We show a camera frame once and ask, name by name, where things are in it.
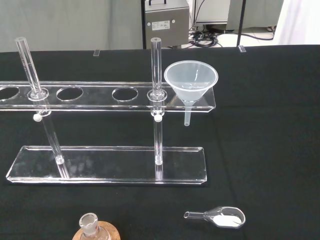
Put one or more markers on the translucent plastic funnel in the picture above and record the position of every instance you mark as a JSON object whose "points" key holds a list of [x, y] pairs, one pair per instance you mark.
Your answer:
{"points": [[190, 75]]}

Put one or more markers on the clear acrylic funnel stand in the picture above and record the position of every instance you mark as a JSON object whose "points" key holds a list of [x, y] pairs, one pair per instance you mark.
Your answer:
{"points": [[112, 162]]}

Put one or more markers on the glass weighing funnel with powder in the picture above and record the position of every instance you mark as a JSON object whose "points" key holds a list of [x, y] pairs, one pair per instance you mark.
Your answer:
{"points": [[225, 220]]}

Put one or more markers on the clear acrylic cloth clip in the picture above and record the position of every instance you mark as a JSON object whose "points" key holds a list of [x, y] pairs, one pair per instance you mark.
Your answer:
{"points": [[96, 53], [240, 48]]}

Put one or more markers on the grey metal equipment box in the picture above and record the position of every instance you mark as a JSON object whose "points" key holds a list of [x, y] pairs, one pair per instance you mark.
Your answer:
{"points": [[165, 15]]}

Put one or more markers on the black bench cloth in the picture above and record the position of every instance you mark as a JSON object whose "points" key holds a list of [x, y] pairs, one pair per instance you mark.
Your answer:
{"points": [[262, 150]]}

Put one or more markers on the glass round-bottom flask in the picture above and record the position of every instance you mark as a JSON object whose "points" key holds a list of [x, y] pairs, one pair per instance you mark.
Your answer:
{"points": [[88, 222]]}

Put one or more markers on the black frame pole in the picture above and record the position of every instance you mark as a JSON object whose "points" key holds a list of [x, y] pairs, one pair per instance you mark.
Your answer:
{"points": [[143, 25], [240, 25]]}

